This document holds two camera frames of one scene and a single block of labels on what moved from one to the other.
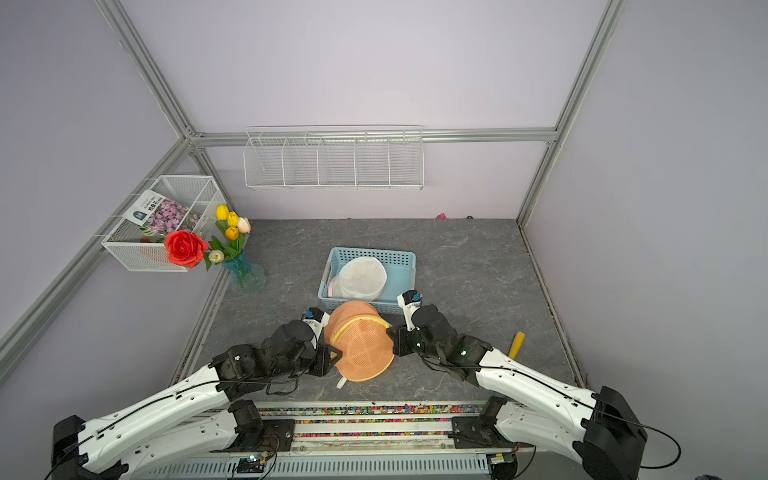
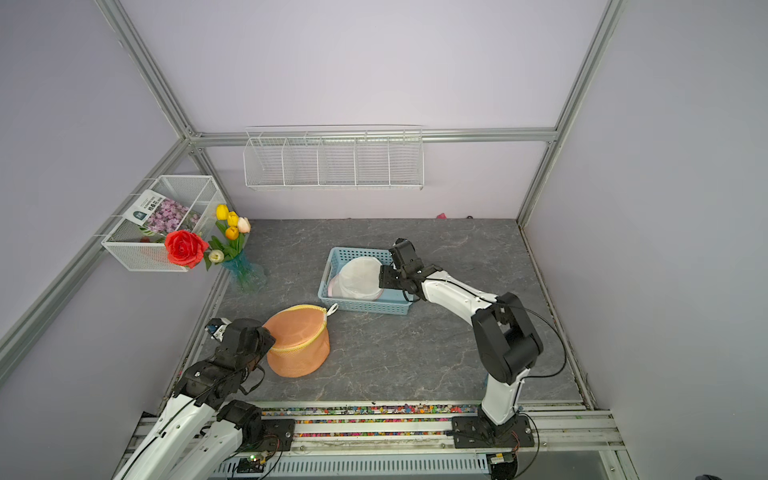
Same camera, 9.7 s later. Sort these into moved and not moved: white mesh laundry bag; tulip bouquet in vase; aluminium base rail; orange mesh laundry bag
Moved: orange mesh laundry bag
Not moved: white mesh laundry bag; tulip bouquet in vase; aluminium base rail
